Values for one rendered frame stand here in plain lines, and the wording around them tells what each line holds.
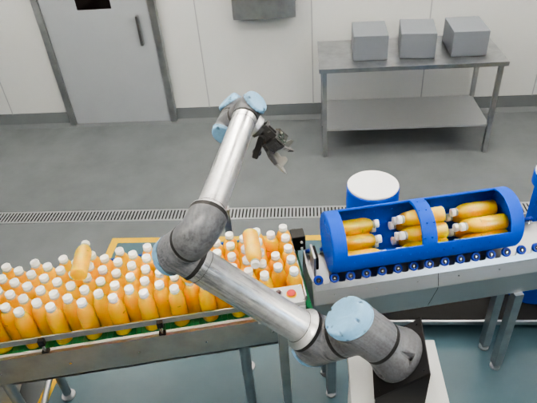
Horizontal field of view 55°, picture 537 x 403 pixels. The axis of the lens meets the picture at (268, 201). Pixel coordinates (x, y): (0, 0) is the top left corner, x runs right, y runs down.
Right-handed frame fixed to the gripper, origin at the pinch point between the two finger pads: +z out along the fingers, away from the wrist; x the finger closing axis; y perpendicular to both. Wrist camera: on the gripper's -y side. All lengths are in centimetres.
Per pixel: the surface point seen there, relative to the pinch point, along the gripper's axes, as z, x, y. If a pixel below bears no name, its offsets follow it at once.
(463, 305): 169, 49, -26
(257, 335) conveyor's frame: 45, -38, -55
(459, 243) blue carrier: 81, 7, 26
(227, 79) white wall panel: 16, 308, -196
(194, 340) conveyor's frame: 24, -48, -72
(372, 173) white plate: 64, 66, -14
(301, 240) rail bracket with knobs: 43, 10, -37
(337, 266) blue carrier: 48, -13, -14
